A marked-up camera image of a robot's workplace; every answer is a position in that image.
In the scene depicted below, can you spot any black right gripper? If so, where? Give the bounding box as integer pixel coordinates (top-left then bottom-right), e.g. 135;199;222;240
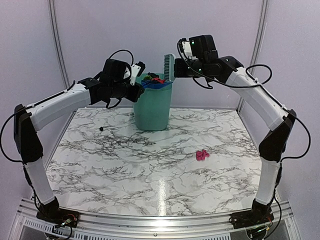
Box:
174;58;207;78

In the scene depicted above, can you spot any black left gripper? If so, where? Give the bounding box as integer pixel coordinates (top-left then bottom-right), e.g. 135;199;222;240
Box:
110;79;144;102

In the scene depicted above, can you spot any blue plastic dustpan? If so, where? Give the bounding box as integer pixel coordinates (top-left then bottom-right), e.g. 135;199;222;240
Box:
141;80;174;91

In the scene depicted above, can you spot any red paper scrap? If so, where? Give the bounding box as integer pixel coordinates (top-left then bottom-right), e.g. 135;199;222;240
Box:
152;77;166;84

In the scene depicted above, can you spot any light green hand brush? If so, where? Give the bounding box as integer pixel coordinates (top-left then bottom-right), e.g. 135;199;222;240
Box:
163;53;176;82

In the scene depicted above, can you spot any pink paper scrap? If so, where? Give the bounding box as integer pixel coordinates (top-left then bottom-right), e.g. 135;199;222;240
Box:
195;149;210;162

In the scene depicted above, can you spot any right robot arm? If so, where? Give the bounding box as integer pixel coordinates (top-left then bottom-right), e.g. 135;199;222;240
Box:
174;35;296;228

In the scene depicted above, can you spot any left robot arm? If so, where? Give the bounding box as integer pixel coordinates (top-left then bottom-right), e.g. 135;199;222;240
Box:
13;58;146;223

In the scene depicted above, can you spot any green plastic waste bin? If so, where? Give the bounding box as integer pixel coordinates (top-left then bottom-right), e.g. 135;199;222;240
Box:
133;73;173;131

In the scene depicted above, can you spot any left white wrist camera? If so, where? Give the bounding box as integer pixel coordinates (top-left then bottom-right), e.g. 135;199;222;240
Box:
129;61;146;86

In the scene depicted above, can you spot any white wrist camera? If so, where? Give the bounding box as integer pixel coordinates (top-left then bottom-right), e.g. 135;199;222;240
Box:
178;38;194;60
129;61;146;86

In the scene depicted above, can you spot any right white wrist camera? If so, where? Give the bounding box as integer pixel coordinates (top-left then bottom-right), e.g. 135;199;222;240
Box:
178;38;194;60

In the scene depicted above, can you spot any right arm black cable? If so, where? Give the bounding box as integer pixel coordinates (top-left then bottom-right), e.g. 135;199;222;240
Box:
176;39;312;161

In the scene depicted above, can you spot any right aluminium corner post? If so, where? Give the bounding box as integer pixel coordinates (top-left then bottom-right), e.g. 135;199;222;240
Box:
236;0;270;113

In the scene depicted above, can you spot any aluminium corner post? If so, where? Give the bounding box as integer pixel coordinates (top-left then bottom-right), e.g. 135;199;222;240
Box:
47;0;71;89
236;0;270;113

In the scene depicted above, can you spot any left aluminium corner post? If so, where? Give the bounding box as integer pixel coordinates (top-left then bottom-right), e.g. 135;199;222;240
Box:
47;0;71;89

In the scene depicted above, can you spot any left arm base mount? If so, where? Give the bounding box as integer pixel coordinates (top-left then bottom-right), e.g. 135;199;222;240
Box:
36;208;80;228

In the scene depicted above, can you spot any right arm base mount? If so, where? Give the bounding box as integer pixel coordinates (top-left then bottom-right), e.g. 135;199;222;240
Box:
228;210;275;229

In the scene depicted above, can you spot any aluminium front frame rail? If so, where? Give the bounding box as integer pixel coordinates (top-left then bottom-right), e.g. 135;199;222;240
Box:
8;198;302;240

